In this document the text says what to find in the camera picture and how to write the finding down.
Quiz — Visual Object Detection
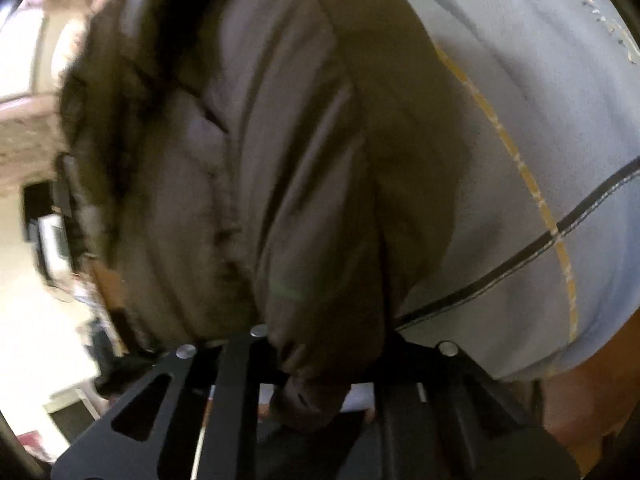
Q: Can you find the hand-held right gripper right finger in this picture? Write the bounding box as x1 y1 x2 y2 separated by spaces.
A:
379 334 582 480

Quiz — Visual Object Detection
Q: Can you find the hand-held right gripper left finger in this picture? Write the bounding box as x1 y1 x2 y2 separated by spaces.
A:
49 324 272 480

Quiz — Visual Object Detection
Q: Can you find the olive green hooded puffer jacket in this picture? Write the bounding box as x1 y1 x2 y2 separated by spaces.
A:
52 0 468 433

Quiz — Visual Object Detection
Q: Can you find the black computer monitor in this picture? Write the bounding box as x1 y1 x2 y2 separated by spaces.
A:
22 180 71 281

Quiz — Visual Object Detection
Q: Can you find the blue plaid blanket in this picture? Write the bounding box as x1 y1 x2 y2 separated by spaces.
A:
370 0 640 383

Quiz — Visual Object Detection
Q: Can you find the beige lace curtain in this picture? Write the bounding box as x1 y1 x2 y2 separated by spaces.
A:
0 10 91 186

